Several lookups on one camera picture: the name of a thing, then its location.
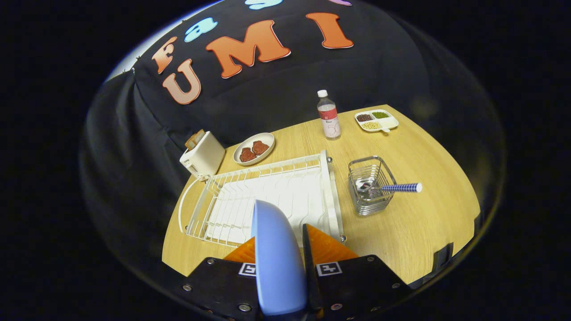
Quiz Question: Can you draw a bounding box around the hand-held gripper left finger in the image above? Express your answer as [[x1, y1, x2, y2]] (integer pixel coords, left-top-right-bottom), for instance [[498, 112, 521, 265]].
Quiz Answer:
[[181, 236, 261, 321]]

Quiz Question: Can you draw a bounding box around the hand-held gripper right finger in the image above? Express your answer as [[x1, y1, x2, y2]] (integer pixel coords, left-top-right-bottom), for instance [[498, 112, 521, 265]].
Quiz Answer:
[[302, 223, 413, 321]]

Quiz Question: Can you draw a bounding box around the blue plate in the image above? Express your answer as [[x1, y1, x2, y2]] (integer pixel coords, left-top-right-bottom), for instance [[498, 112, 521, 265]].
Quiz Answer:
[[251, 199, 308, 317]]

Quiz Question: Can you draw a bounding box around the white wire dish rack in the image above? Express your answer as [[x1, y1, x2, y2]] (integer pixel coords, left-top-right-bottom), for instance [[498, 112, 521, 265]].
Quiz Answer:
[[178, 150, 346, 248]]

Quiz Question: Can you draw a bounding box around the metal wire basket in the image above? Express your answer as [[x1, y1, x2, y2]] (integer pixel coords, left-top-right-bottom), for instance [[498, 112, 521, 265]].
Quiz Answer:
[[348, 156, 397, 217]]

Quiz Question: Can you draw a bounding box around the spoon with blue checked handle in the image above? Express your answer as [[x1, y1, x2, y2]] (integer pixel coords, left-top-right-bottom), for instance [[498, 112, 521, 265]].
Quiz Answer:
[[356, 177, 423, 194]]

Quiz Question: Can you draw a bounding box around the white oval dish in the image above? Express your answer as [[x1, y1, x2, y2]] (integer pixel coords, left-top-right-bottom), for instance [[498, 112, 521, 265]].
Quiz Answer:
[[233, 132, 276, 166]]

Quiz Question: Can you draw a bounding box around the white toaster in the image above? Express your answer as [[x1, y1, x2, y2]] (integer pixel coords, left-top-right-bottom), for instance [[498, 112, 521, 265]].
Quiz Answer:
[[179, 131, 226, 177]]

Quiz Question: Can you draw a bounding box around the brown toast slice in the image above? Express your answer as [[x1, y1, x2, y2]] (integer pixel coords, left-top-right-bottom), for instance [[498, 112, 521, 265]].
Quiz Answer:
[[185, 129, 206, 150]]

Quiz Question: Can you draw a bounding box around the clear bottle with red label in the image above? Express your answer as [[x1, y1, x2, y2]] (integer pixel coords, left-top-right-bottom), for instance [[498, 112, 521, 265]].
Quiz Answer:
[[317, 90, 342, 140]]

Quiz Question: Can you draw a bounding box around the white divided tray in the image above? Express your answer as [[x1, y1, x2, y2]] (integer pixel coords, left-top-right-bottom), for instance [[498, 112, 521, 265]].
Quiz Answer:
[[355, 109, 399, 133]]

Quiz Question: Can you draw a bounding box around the black backdrop cloth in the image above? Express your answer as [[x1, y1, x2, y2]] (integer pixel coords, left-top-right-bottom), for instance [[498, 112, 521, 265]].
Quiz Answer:
[[80, 0, 505, 268]]

